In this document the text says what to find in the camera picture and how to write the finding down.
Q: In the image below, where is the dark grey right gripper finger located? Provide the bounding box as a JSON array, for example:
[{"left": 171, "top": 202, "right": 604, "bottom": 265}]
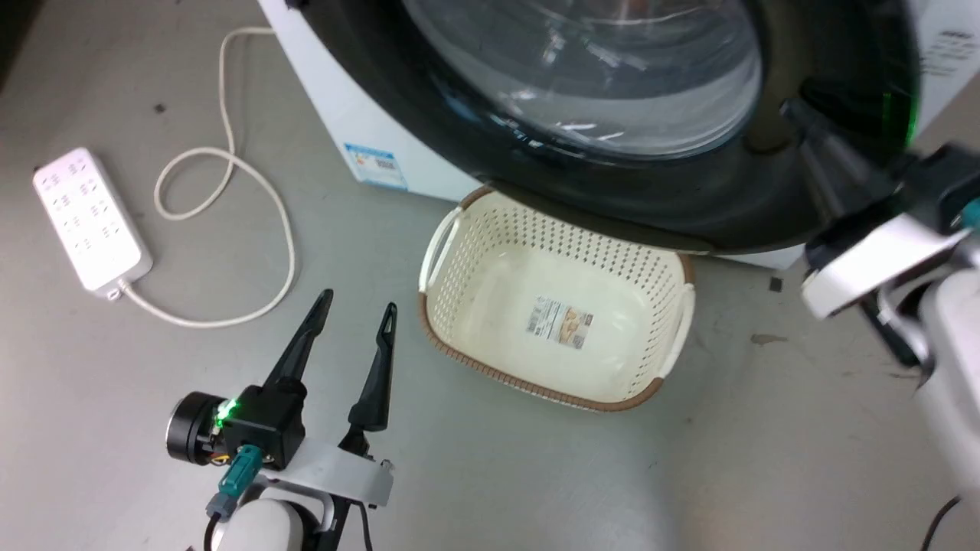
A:
[
  {"left": 780, "top": 98, "right": 898, "bottom": 223},
  {"left": 798, "top": 145, "right": 870, "bottom": 266}
]

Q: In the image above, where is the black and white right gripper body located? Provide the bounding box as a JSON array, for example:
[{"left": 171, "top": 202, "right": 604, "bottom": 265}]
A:
[{"left": 800, "top": 144, "right": 980, "bottom": 320}]

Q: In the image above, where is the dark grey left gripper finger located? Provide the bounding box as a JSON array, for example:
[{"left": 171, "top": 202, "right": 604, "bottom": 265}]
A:
[
  {"left": 338, "top": 302, "right": 398, "bottom": 458},
  {"left": 263, "top": 289, "right": 335, "bottom": 390}
]

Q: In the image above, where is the black and grey left gripper body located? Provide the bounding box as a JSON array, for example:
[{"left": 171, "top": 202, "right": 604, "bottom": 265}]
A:
[{"left": 166, "top": 377, "right": 396, "bottom": 508}]

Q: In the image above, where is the black round washing machine door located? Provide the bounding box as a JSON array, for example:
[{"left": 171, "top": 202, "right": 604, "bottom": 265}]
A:
[{"left": 289, "top": 0, "right": 921, "bottom": 255}]

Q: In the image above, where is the white washing machine body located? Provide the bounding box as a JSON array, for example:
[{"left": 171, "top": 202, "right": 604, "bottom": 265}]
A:
[{"left": 256, "top": 0, "right": 980, "bottom": 270}]

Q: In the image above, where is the cream perforated laundry basket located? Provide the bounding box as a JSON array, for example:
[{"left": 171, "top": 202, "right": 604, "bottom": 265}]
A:
[{"left": 418, "top": 186, "right": 696, "bottom": 413}]

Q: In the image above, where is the blue energy label sticker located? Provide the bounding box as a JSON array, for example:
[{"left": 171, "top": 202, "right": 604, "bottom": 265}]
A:
[{"left": 344, "top": 142, "right": 409, "bottom": 191}]

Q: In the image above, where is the printed label sticker in basket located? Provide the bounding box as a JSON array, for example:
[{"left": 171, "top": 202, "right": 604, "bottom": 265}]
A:
[{"left": 525, "top": 297, "right": 593, "bottom": 350}]

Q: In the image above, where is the white power strip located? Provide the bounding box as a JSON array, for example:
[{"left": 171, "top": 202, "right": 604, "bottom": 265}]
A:
[{"left": 32, "top": 148, "right": 154, "bottom": 293}]

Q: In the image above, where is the black cable with teal connector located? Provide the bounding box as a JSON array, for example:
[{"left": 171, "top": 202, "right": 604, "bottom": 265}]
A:
[{"left": 202, "top": 446, "right": 266, "bottom": 551}]

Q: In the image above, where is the white power cord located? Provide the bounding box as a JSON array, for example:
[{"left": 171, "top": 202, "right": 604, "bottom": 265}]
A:
[{"left": 107, "top": 27, "right": 298, "bottom": 329}]

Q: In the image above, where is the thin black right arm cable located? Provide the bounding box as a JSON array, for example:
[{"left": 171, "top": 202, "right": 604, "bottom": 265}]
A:
[{"left": 921, "top": 496, "right": 962, "bottom": 551}]

